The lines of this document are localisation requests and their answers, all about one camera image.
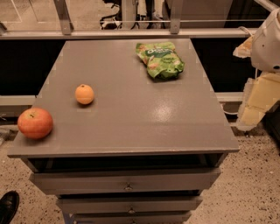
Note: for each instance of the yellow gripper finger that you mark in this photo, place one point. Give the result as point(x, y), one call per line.
point(244, 49)
point(259, 96)

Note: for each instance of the small orange fruit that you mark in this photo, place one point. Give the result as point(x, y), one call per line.
point(84, 94)

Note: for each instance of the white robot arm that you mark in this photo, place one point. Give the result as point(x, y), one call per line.
point(265, 51)

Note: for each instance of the green rice chip bag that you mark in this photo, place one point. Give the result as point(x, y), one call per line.
point(161, 60)

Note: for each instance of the grey drawer cabinet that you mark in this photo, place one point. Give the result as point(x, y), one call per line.
point(133, 123)

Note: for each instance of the black office chair base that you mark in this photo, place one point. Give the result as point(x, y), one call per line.
point(125, 18)

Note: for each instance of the grey metal railing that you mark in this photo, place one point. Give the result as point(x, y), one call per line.
point(77, 19)

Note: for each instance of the red apple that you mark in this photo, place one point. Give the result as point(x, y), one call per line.
point(35, 123)

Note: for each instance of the bottom grey drawer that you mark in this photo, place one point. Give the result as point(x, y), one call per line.
point(137, 218)

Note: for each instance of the grey drawer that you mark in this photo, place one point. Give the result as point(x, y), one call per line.
point(129, 205)
point(125, 181)
point(137, 218)

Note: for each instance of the middle grey drawer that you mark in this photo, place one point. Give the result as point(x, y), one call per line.
point(129, 205)

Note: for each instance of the top grey drawer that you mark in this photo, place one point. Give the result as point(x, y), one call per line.
point(125, 181)

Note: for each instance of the black shoe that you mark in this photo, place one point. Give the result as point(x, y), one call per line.
point(8, 207)

